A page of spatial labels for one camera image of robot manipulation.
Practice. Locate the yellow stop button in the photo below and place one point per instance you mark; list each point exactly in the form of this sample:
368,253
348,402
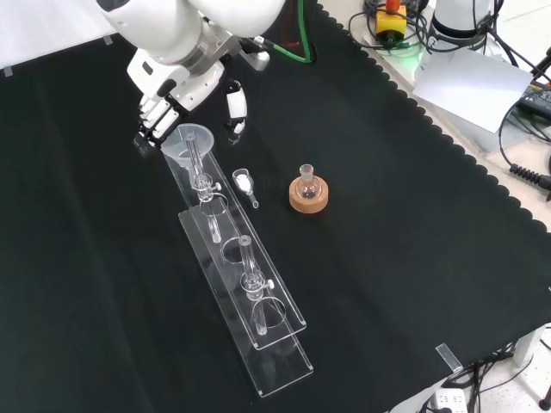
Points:
391,23

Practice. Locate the glass weighing funnel with powder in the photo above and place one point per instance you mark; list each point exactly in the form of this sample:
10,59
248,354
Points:
242,183

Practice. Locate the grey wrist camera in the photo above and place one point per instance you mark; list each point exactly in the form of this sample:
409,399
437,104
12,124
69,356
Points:
258,58

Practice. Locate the clear plastic funnel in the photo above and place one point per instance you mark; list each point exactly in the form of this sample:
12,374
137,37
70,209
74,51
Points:
176,144

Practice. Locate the pale board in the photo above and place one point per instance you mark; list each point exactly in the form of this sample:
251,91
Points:
469,86

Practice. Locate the small round-bottom glass flask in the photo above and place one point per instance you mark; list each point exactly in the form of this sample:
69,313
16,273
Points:
308,187

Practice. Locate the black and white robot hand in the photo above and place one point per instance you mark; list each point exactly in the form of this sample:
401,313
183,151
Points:
193,90

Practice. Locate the white power strip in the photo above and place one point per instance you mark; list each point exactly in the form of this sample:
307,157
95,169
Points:
450,400

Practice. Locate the black power adapter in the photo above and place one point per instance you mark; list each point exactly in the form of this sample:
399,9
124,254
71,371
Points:
536,99

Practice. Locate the clear cloth clip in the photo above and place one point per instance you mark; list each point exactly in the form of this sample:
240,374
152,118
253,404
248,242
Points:
448,358
7,71
108,40

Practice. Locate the clear acrylic funnel stand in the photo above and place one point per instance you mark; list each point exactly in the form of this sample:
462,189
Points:
241,275

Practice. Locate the black cloth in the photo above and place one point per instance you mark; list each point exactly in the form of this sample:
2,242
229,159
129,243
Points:
387,241

